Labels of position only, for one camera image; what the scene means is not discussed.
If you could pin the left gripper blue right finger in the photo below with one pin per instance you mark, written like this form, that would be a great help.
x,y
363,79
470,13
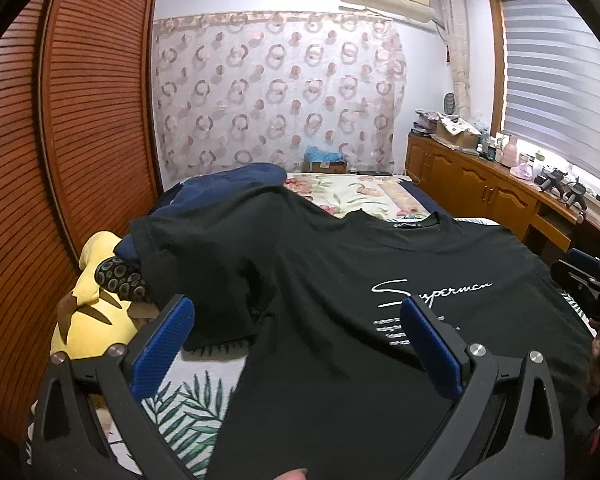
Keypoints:
x,y
504,421

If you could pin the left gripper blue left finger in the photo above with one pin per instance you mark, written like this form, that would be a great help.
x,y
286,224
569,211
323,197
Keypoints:
x,y
68,440

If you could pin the black printed t-shirt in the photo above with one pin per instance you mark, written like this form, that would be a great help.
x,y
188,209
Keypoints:
x,y
330,383

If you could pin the person's hand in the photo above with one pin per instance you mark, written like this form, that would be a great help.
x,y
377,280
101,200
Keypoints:
x,y
295,474

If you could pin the wooden sideboard cabinet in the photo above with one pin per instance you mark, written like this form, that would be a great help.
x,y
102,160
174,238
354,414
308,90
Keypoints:
x,y
468,186

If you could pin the palm leaf bed sheet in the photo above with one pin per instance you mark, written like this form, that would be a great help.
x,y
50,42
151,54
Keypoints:
x,y
190,405

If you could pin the yellow plush pillow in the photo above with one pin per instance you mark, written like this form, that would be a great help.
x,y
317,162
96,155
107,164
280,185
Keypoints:
x,y
90,319

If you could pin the spare black gripper on cabinet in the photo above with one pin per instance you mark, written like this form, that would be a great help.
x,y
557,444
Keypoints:
x,y
570,193

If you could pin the pink bottle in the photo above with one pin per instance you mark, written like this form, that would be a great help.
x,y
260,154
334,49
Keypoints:
x,y
509,157

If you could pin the navy fleece blanket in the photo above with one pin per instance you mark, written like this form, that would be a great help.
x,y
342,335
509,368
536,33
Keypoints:
x,y
425,200

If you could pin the grey zebra window blind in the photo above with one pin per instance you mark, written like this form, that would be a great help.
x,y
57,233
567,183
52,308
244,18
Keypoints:
x,y
552,80

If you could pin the cardboard box on cabinet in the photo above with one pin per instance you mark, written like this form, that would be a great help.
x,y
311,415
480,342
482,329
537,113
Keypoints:
x,y
456,133

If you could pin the floral quilt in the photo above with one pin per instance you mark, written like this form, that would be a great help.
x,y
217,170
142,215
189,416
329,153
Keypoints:
x,y
339,194

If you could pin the navy folded garment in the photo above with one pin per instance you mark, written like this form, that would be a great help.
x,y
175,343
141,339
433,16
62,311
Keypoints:
x,y
215,185

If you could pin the brown louvered wardrobe door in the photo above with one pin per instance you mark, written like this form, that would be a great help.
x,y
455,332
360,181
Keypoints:
x,y
77,155

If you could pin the box with blue cloth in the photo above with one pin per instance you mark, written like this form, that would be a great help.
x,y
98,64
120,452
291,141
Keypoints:
x,y
323,162

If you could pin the tied beige curtain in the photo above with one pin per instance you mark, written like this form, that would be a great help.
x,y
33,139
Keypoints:
x,y
455,21

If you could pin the circle patterned sheer curtain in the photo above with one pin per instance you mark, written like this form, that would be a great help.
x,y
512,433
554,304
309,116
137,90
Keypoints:
x,y
266,86

